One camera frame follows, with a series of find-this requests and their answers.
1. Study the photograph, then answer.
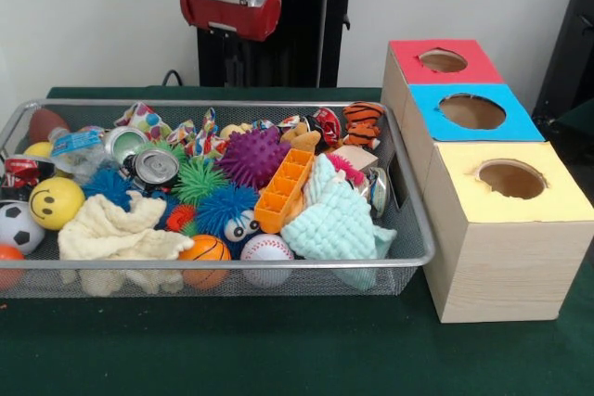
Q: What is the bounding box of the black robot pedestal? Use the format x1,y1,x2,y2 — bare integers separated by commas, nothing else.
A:
194,0,375,87

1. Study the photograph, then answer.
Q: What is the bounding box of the small orange basketball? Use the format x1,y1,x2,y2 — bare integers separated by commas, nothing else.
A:
178,234,233,290

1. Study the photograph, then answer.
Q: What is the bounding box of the wooden box with three holes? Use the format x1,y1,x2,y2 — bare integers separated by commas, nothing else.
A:
381,38,594,324

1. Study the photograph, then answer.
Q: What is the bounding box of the light blue knitted cloth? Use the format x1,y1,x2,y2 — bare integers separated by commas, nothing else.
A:
280,153,399,290

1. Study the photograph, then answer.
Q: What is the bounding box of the small white baseball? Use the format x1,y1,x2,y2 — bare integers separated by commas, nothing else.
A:
239,233,296,288

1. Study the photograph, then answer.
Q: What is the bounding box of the black upright panel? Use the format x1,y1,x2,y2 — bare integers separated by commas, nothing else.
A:
532,0,594,124

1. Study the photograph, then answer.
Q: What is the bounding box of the black cable loop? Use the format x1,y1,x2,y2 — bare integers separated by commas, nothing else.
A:
161,70,200,87

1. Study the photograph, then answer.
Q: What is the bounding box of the dark green table cloth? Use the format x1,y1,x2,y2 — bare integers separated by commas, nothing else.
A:
0,85,594,396
540,97,594,168

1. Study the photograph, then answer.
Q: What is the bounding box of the yellow smiley ball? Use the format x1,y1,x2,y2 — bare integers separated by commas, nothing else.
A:
28,176,87,231

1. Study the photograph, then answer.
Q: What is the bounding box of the small brown football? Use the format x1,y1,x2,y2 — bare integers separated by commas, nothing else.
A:
28,108,71,143

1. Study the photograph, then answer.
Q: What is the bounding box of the cream waffle cloth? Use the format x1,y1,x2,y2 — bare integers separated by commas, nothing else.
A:
58,190,196,296

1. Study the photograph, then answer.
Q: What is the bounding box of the tiger plush toy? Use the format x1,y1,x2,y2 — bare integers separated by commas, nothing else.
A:
342,101,386,147

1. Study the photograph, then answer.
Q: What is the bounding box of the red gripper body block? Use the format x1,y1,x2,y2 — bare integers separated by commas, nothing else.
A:
179,0,283,43

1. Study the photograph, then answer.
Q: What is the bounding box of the orange plastic compartment tray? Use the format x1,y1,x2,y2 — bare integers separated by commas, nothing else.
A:
253,148,316,235

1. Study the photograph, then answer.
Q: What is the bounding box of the plain orange ball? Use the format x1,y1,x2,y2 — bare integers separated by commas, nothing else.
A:
0,243,28,290

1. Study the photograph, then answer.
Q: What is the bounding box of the small soccer ball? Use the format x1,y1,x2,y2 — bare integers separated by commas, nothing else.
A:
0,200,46,256

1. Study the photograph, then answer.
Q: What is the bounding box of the shallow silver mesh bin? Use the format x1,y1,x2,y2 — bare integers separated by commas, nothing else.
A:
0,97,437,300

